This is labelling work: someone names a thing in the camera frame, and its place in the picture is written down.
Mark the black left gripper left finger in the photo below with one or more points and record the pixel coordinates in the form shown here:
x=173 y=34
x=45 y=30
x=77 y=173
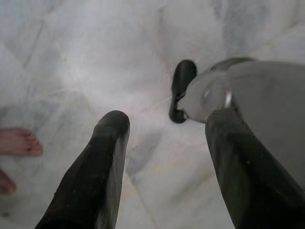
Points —
x=95 y=181

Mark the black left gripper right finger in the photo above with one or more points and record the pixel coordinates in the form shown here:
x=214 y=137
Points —
x=250 y=186

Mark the person's bare foot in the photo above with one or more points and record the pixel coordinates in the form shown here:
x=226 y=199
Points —
x=21 y=143
x=6 y=182

